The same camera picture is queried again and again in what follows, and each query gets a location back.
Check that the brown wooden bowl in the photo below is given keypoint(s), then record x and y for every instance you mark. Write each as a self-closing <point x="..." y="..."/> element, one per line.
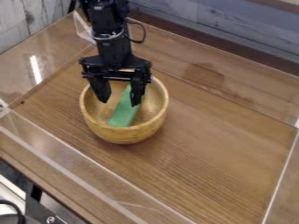
<point x="148" y="118"/>

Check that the clear acrylic tray wall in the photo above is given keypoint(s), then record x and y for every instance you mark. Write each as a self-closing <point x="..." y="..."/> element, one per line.
<point x="207" y="170"/>

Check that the green rectangular block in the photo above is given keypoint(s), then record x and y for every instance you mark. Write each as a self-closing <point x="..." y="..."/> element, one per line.
<point x="124" y="113"/>

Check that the black table clamp bracket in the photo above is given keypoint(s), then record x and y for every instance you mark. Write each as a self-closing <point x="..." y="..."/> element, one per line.
<point x="46" y="209"/>

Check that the clear acrylic corner bracket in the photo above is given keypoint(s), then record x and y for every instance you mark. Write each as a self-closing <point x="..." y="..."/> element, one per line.
<point x="82" y="28"/>

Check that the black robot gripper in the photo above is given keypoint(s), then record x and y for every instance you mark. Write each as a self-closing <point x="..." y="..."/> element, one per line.
<point x="115" y="64"/>

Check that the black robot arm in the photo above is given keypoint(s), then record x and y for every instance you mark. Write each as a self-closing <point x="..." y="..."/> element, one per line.
<point x="107" y="15"/>

